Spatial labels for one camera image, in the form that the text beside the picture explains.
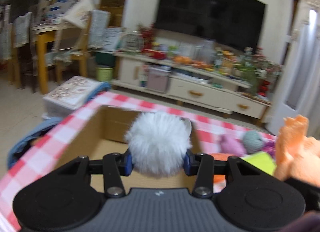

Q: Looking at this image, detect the white fluffy plush toy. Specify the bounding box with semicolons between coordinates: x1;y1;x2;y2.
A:
124;111;192;178

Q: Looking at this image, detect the pink knitted cloth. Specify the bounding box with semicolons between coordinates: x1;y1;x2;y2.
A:
220;135;246;157

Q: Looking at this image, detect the teal knitted hat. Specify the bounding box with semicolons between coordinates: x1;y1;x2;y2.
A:
242;130;264;154

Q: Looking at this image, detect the green yellow sponge cloth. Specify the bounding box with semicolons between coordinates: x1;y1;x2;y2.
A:
242;151;276;176

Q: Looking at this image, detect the orange knitted towel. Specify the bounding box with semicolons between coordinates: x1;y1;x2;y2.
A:
273;115;319;187

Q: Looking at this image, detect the purple pink knitted hat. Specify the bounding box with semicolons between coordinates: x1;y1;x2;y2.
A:
261;141;276;159

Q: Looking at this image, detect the cardboard box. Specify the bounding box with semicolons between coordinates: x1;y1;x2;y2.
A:
54;106;213;197

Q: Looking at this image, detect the orange white tissue pack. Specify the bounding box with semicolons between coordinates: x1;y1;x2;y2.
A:
210;153;231;193

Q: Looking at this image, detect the red white checkered tablecloth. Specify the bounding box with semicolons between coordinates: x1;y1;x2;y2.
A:
0;91;278;232

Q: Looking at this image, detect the cream tv cabinet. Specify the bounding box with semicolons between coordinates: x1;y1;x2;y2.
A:
112;52;271;124

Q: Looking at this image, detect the pink storage box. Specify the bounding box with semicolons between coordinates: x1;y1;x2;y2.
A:
146;67;171;93

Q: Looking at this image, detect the white printed carton box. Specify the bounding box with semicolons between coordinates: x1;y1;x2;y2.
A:
42;76;111;120

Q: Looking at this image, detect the green trash bin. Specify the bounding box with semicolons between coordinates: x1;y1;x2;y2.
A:
96;65;114;82

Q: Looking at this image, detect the flower plant pot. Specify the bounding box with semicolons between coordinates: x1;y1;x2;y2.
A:
238;47;282;97

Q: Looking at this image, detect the white standing air conditioner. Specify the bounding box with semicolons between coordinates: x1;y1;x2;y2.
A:
266;9;319;135

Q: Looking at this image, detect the wooden dining chair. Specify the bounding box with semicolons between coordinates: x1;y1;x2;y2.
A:
53;9;110;83

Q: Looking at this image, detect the black television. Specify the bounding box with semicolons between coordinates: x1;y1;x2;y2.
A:
154;0;265;50

